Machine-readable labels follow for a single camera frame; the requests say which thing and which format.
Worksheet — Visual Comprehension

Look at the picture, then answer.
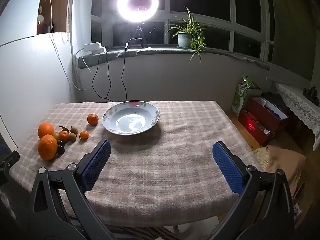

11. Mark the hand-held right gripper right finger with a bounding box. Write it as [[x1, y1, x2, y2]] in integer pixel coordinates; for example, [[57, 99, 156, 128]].
[[212, 141, 295, 240]]

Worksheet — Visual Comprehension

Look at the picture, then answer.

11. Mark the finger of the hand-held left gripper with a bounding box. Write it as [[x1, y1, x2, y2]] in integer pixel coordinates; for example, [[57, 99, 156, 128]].
[[0, 151, 20, 186]]

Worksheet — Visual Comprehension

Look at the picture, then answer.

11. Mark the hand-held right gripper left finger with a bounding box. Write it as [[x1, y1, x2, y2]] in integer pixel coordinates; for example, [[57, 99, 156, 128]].
[[27, 139, 118, 240]]

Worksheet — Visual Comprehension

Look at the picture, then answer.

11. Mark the large orange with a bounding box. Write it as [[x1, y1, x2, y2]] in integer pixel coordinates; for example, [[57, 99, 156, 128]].
[[38, 122, 55, 139], [38, 134, 58, 161]]

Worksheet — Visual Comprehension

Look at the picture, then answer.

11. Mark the mandarin with green leaf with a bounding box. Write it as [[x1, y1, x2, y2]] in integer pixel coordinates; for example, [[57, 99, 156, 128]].
[[59, 126, 70, 142]]

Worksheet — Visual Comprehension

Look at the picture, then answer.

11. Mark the floral rimmed plate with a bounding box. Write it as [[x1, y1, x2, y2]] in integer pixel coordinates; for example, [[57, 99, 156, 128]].
[[102, 101, 160, 136]]

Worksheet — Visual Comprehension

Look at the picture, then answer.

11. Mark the red box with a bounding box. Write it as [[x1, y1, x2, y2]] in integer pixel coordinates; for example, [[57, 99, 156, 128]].
[[237, 97, 290, 147]]

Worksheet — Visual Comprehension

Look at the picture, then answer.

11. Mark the beige cushion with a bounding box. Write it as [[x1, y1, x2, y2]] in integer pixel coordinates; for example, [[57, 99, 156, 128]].
[[252, 145, 306, 198]]

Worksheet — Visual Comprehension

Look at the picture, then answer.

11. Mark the checked pink tablecloth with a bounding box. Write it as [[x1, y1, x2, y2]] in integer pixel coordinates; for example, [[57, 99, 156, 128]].
[[9, 101, 260, 227]]

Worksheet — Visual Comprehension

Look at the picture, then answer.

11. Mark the green snack bag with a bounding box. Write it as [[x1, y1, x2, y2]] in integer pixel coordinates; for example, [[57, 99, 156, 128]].
[[232, 75, 260, 117]]

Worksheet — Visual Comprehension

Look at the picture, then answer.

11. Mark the white lace cloth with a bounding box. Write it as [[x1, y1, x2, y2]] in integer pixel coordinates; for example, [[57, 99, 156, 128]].
[[274, 82, 320, 152]]

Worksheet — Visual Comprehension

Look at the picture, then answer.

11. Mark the white power strip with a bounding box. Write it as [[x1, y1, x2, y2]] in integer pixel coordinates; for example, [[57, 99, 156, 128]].
[[84, 43, 106, 55]]

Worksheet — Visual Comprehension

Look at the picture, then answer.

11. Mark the potted spider plant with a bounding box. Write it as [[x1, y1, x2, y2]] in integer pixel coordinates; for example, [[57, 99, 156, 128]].
[[164, 6, 208, 65]]

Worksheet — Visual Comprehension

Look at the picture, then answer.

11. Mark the black tripod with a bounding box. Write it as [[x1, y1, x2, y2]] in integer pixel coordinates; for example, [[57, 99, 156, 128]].
[[132, 22, 148, 48]]

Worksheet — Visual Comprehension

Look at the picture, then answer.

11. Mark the wooden shelf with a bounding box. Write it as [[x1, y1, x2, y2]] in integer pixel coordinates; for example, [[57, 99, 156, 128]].
[[37, 0, 73, 35]]

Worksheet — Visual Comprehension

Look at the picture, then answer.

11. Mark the black cable with inline switch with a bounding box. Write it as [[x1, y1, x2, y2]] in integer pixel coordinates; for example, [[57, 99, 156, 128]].
[[121, 38, 140, 101]]

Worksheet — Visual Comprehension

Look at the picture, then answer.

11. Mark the short white cable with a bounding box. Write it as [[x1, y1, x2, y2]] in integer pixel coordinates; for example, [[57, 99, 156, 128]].
[[75, 48, 92, 74]]

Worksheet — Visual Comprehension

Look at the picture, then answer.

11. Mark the white window frame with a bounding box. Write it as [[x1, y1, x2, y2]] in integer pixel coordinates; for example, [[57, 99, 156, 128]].
[[90, 0, 275, 63]]

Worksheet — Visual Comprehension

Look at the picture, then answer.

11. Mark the long white cable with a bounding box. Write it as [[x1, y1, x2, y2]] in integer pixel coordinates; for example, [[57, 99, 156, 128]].
[[49, 0, 89, 90]]

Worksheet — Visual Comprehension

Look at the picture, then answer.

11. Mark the ring light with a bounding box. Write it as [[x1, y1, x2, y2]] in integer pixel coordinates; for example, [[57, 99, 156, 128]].
[[117, 0, 159, 23]]

